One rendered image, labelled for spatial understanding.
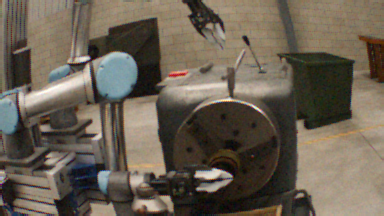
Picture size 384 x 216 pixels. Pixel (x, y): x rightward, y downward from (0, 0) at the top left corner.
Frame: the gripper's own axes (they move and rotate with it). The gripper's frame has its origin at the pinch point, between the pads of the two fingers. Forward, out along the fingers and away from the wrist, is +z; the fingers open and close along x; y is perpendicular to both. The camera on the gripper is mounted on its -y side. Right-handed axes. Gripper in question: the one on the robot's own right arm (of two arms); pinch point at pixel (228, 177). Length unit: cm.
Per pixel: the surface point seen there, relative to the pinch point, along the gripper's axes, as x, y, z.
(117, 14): 66, -996, -362
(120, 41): 2, -857, -310
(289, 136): -1.2, -38.1, 15.7
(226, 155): 3.3, -10.4, -1.7
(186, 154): 1.5, -22.5, -14.9
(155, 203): 6.6, 36.8, -8.7
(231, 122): 9.2, -22.6, -1.4
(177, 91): 16.2, -41.1, -19.1
